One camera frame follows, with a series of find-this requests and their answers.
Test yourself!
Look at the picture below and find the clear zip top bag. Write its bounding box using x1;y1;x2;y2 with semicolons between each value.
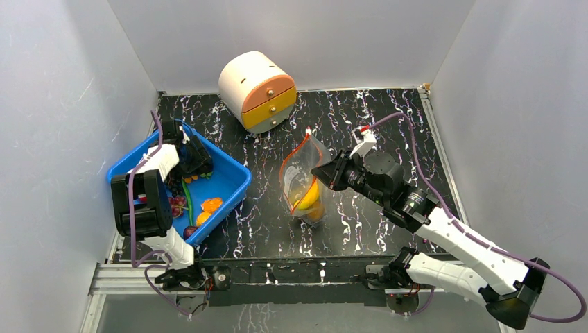
279;128;331;226

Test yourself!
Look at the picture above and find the yellow banana toy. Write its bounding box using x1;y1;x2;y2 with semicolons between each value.
295;180;320;210

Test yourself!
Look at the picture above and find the orange tangerine toy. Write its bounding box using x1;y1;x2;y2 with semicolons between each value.
306;202;325;223

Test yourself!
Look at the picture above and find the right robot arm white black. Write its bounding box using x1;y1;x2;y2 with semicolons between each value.
311;151;547;330

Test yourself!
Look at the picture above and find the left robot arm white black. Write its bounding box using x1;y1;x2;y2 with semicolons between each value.
110;119;213;289

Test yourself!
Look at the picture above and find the crumpled orange food toy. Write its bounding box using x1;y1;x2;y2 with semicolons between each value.
195;212;211;228

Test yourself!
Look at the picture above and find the green bean toy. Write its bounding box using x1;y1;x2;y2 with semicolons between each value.
181;179;193;216

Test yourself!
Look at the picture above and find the blue plastic bin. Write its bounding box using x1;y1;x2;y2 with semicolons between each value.
106;123;252;246

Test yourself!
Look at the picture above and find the red grape bunch toy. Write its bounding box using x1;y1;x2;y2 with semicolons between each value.
168;196;188;219

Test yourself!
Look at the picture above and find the purple mangosteen toy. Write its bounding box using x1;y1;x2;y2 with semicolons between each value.
183;225;198;240

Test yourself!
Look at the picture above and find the round white drawer cabinet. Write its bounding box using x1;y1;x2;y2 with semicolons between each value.
218;51;297;134

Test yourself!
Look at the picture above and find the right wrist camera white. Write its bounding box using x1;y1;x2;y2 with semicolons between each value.
350;126;377;157

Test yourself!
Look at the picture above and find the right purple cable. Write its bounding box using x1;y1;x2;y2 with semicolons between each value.
363;112;588;323

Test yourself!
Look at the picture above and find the purple cable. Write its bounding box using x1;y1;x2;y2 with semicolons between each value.
363;112;588;323
128;110;194;318

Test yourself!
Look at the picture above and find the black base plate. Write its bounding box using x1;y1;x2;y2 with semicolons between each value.
202;257;420;309

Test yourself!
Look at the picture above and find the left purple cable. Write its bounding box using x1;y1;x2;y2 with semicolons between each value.
128;110;194;318

